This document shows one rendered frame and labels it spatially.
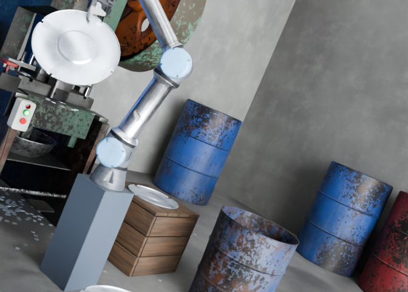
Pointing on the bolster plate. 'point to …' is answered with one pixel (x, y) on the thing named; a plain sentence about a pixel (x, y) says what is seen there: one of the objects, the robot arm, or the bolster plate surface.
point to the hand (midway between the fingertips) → (87, 19)
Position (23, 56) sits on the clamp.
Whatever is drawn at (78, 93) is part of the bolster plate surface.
